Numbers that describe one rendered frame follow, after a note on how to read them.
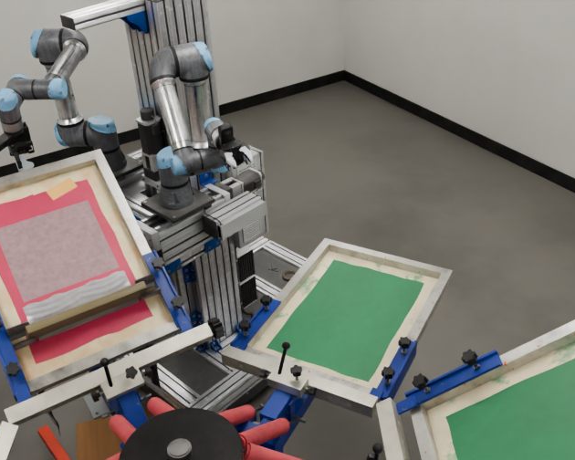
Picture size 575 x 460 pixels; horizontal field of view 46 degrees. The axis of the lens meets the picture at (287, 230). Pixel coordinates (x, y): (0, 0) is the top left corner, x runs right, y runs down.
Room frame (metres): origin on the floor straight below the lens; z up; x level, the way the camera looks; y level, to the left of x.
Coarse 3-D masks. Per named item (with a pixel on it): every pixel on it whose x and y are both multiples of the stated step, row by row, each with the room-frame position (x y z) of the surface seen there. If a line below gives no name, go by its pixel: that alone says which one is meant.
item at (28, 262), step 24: (0, 216) 2.08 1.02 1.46; (24, 216) 2.10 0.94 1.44; (0, 240) 2.00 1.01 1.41; (24, 240) 2.01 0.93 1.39; (48, 240) 2.03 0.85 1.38; (0, 264) 1.92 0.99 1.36; (24, 264) 1.93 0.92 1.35; (48, 264) 1.95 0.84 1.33; (24, 288) 1.85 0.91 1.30; (48, 288) 1.87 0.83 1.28; (72, 288) 1.88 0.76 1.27; (24, 312) 1.78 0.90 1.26; (72, 336) 1.73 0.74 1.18
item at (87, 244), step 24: (72, 192) 2.22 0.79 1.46; (48, 216) 2.11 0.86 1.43; (72, 216) 2.13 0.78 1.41; (96, 216) 2.15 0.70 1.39; (72, 240) 2.05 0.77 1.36; (96, 240) 2.06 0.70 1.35; (72, 264) 1.96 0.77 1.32; (96, 264) 1.98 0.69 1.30; (120, 264) 1.99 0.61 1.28; (120, 312) 1.83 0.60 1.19; (144, 312) 1.85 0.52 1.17; (96, 336) 1.74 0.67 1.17
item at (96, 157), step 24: (48, 168) 2.26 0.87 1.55; (72, 168) 2.30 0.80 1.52; (120, 192) 2.22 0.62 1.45; (120, 216) 2.16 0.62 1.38; (144, 240) 2.06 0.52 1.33; (144, 264) 2.00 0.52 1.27; (168, 312) 1.85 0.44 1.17; (144, 336) 1.74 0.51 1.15; (168, 336) 1.78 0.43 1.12; (96, 360) 1.65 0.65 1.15; (48, 384) 1.56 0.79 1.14
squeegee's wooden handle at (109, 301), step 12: (132, 288) 1.83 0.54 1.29; (144, 288) 1.84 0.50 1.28; (96, 300) 1.77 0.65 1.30; (108, 300) 1.78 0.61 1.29; (120, 300) 1.81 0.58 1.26; (72, 312) 1.72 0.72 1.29; (84, 312) 1.73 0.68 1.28; (96, 312) 1.77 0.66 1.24; (36, 324) 1.67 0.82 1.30; (48, 324) 1.68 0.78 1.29; (60, 324) 1.70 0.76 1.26; (36, 336) 1.67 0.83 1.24
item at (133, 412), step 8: (128, 392) 1.53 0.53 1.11; (120, 400) 1.51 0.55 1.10; (128, 400) 1.51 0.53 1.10; (136, 400) 1.51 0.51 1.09; (120, 408) 1.49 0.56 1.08; (128, 408) 1.49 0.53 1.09; (136, 408) 1.49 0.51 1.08; (128, 416) 1.47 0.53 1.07; (136, 416) 1.47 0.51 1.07; (144, 416) 1.47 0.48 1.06; (136, 424) 1.45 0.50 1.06
